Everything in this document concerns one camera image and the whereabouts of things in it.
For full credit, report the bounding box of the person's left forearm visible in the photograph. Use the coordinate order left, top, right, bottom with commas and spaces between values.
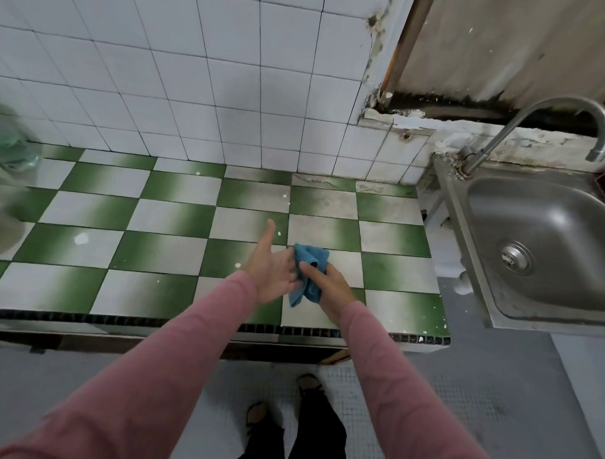
0, 264, 263, 459

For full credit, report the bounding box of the person's leg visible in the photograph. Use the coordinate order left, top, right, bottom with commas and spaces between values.
287, 372, 353, 459
230, 398, 290, 459

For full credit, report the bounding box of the large clear plastic bottle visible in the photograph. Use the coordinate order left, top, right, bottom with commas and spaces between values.
0, 167, 37, 263

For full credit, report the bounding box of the person's right leg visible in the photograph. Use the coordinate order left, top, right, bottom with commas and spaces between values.
287, 372, 353, 459

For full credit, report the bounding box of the person's right hand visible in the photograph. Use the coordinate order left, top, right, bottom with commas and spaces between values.
295, 259, 364, 327

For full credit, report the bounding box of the blue cleaning cloth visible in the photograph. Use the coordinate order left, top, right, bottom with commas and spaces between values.
286, 242, 333, 309

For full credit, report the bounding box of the green checkered tile countertop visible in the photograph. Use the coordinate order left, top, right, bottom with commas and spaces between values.
0, 140, 460, 347

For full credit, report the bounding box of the person's left hand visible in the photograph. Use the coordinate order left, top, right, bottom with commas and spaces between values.
240, 218, 306, 307

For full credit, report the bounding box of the stainless steel sink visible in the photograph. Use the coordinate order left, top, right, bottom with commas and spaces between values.
426, 152, 605, 338

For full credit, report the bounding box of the person's right forearm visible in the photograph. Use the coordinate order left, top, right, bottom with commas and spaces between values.
334, 300, 509, 459

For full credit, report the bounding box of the weathered wooden board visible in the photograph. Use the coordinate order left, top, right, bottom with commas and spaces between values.
380, 0, 605, 124

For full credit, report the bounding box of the chrome faucet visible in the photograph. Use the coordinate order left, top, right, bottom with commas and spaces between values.
458, 90, 605, 184

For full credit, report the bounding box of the person's left leg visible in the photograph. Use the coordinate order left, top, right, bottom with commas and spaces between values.
230, 398, 290, 459

